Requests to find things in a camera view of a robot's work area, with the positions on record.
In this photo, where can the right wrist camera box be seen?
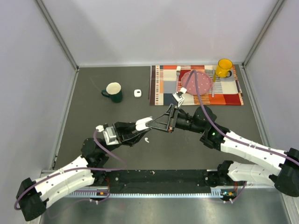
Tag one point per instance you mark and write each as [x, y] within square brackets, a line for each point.
[178, 96]

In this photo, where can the small white earbud case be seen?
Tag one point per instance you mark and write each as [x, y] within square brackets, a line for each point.
[137, 93]

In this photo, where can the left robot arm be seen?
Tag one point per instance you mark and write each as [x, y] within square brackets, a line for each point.
[34, 197]

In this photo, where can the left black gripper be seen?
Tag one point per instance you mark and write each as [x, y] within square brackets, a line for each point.
[124, 131]

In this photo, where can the colourful patchwork placemat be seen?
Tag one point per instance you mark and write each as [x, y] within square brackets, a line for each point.
[163, 85]

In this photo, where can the dark green mug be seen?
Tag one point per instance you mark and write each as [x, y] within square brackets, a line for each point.
[113, 91]

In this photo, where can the pink polka dot plate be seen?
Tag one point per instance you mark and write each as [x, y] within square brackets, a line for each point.
[196, 81]

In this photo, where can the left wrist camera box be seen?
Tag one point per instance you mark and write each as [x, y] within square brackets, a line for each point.
[109, 134]

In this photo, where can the yellow mug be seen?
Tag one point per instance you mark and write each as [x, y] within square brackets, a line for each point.
[223, 69]

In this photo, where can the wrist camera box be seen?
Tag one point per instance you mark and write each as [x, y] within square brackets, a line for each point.
[109, 134]
[178, 96]

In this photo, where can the white oval charging case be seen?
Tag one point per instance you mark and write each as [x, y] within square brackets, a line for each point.
[141, 123]

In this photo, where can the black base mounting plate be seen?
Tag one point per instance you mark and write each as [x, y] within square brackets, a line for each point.
[163, 181]

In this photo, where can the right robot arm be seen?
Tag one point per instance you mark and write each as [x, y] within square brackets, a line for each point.
[269, 166]

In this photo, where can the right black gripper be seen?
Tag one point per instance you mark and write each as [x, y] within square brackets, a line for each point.
[163, 122]

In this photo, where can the pink handled fork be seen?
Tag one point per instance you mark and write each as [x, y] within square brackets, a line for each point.
[178, 69]

